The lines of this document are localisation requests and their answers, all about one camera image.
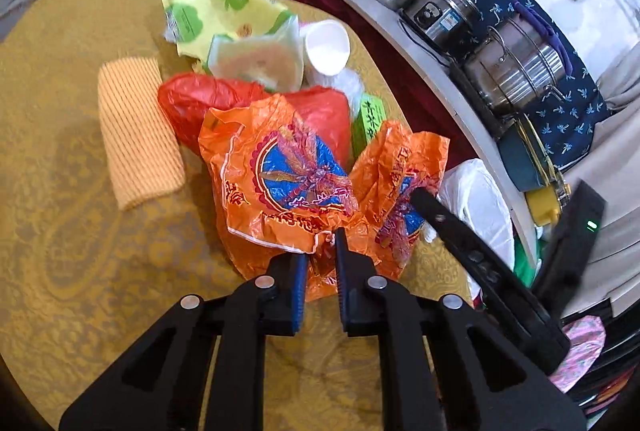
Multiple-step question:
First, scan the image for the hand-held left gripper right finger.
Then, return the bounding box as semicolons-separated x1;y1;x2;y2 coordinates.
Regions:
334;227;588;431

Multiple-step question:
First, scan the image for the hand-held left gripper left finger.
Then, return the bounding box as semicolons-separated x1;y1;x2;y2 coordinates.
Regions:
59;253;309;431

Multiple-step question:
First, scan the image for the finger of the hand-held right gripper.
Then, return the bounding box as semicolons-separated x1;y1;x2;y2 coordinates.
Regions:
410;187;572;377

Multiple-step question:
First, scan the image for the white plastic bag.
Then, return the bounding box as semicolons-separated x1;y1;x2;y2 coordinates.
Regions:
437;158;516;282

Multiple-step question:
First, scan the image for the orange printed plastic bag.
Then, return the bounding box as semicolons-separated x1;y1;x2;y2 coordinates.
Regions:
198;94;451;302

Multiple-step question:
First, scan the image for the green cardboard box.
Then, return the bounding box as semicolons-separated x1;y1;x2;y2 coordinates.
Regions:
350;92;388;162

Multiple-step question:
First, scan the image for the white paper cup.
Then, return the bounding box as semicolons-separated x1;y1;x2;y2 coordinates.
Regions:
303;18;351;77

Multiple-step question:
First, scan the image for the yellow plastic container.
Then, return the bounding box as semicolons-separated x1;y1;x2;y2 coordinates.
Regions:
524;185;565;228

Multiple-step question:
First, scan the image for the dark teal basin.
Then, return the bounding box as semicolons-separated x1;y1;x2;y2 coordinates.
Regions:
500;130;557;193

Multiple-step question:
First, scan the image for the pink patterned cloth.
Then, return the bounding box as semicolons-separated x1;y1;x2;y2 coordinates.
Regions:
549;315;607;393

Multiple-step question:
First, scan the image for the black induction cooker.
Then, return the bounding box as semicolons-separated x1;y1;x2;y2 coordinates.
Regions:
450;61;516;139

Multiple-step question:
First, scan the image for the clear plastic bag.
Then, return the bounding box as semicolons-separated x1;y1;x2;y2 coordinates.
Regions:
206;16;306;92
330;68;366;104

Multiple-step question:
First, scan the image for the large steel steamer pot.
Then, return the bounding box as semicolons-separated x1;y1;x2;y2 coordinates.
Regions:
462;18;568;114

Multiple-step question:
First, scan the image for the purple cloth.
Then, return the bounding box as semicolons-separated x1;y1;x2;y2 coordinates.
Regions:
514;0;577;77

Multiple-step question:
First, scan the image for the steel rice cooker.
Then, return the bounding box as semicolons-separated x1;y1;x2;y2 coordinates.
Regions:
402;0;483;49

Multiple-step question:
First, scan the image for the red plastic bag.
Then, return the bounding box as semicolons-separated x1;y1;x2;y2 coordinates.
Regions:
157;74;353;167

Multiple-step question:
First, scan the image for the yellow patterned tablecloth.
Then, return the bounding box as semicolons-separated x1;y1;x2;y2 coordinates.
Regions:
0;0;481;431

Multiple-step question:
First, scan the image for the orange striped cloth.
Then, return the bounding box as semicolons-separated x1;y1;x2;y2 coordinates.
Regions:
97;57;187;211

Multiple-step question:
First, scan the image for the yellow green packaging bag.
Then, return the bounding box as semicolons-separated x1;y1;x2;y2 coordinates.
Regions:
160;0;300;62

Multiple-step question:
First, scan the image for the black power cable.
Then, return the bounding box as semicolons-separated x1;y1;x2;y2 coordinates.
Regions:
399;17;453;63

